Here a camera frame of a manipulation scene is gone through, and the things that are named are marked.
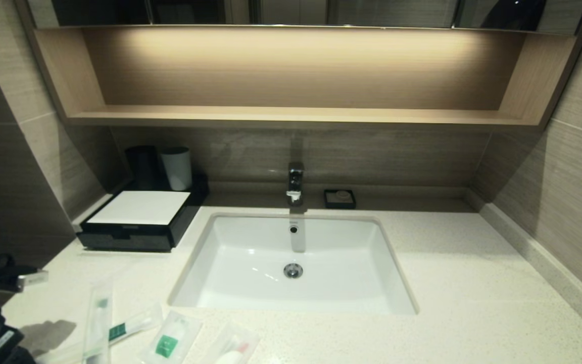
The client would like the black cup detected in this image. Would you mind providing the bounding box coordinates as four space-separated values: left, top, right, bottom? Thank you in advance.
125 146 163 192

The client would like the black box with white top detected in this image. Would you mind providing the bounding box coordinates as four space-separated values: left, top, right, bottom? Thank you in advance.
78 174 210 252

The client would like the toothbrush in clear wrapper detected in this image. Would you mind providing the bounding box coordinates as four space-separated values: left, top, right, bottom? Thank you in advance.
82 282 115 364

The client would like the toothbrush wrapper with green label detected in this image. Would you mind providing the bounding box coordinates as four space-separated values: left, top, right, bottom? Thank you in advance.
36 303 164 364

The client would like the clear sachet with green label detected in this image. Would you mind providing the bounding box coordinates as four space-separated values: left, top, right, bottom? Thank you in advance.
139 310 204 364

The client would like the clear sachet with pink item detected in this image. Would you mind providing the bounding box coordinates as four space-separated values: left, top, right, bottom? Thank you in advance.
201 322 261 364

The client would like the white cup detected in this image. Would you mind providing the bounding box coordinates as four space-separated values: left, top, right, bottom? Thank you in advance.
161 147 193 192

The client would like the white sink basin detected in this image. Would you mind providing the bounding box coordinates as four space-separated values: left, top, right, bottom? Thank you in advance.
168 212 419 316

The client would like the chrome faucet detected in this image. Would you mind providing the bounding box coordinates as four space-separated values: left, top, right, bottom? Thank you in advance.
286 162 306 208

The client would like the black soap dish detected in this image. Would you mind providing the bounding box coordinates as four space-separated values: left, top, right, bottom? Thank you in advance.
323 190 357 210

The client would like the mirror cabinet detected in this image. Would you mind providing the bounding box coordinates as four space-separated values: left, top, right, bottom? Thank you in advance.
23 0 582 34

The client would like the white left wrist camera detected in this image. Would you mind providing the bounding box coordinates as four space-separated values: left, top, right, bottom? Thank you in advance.
17 269 49 292

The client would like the wooden wall shelf niche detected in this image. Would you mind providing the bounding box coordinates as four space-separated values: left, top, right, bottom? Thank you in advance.
13 23 582 133

